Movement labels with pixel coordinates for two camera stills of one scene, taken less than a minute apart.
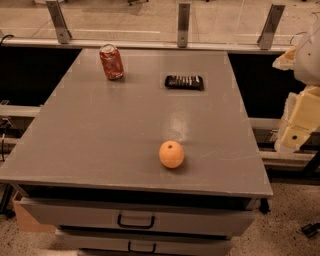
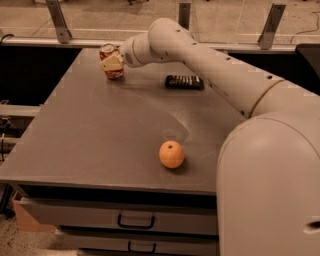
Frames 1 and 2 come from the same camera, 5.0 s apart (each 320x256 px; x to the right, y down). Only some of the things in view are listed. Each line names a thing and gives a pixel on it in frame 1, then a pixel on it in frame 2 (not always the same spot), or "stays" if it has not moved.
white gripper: [309, 58] to [127, 55]
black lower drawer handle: [130, 250] stays
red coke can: [112, 61] stays
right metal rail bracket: [270, 26] stays
